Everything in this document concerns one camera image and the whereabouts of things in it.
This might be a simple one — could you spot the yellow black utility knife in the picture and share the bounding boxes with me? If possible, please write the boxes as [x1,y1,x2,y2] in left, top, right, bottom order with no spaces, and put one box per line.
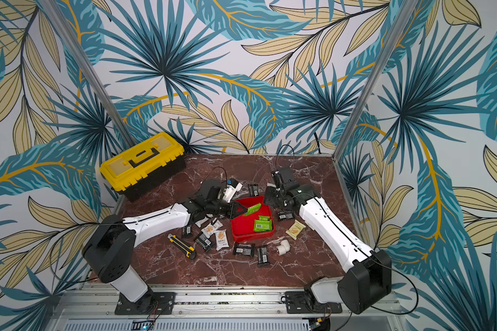
[168,234,197,260]

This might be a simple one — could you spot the aluminium front rail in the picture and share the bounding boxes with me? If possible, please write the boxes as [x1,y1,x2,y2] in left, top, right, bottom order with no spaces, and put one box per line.
[46,284,410,330]

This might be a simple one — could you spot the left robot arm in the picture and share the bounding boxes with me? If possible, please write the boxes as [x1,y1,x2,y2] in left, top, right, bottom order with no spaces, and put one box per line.
[82,178,247,307]

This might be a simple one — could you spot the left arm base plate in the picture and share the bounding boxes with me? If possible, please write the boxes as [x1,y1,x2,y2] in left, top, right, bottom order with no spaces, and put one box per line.
[115,290,176,315]

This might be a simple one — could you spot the red storage box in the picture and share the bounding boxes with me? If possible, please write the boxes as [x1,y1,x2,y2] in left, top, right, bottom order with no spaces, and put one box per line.
[231,196,275,243]

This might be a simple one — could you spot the yellow black toolbox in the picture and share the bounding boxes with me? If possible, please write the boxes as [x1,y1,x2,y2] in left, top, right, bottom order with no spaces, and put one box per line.
[100,132,186,201]

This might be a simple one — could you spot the tall black cookie packet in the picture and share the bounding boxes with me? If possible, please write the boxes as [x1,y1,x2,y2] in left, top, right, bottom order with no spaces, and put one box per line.
[182,225,193,239]

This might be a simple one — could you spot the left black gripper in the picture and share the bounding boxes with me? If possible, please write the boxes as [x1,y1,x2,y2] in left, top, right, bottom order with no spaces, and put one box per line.
[206,199,249,219]

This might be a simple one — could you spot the white pipe elbow fitting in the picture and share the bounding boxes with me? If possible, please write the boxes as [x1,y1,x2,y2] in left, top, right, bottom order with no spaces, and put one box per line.
[277,240,291,256]

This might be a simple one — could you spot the cream square cookie packet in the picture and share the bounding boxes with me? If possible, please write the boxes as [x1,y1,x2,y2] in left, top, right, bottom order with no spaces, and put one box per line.
[286,220,306,240]

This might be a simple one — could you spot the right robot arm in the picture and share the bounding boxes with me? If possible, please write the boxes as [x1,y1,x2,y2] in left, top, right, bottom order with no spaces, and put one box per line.
[264,167,392,314]

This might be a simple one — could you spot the green snack packet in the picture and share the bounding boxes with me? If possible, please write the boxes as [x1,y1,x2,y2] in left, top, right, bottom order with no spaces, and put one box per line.
[253,219,273,233]

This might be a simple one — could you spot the black wafer packet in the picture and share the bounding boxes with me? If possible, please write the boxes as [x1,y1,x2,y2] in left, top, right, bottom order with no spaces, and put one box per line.
[233,243,255,257]
[257,245,271,267]

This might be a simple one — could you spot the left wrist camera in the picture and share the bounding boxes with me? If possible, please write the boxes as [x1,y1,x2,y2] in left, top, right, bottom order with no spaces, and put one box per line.
[222,178,242,203]

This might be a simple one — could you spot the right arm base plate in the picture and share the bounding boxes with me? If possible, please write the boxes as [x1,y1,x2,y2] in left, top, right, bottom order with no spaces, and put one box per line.
[280,290,342,315]

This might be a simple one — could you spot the white drycake cookie packet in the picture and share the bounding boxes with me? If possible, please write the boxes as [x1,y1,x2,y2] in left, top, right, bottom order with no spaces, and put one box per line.
[215,230,229,251]

